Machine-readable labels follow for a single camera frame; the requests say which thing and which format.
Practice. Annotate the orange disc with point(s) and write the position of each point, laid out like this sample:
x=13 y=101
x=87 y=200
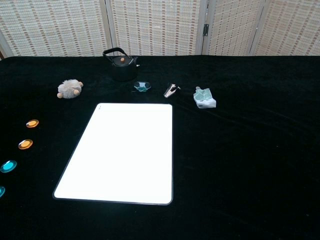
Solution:
x=25 y=144
x=32 y=123

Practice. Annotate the cyan disc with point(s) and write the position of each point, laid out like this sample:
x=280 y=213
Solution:
x=8 y=166
x=1 y=191

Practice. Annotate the white rectangular board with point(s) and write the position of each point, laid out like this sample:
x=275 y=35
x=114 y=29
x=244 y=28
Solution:
x=120 y=155

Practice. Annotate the silver metal clip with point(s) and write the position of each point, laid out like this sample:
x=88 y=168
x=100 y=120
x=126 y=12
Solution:
x=169 y=91

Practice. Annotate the green white plastic packet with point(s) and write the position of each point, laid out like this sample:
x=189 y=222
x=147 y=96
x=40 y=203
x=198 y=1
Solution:
x=203 y=100

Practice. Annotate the black velvet tablecloth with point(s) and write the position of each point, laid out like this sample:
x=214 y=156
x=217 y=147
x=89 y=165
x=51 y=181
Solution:
x=237 y=162

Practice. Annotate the woven bamboo folding screen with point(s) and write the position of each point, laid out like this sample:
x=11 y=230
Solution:
x=155 y=25

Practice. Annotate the grey plush sheep toy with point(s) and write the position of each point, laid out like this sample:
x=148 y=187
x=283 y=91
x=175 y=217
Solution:
x=68 y=90

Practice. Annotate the black screen hinge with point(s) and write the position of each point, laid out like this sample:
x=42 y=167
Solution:
x=205 y=30

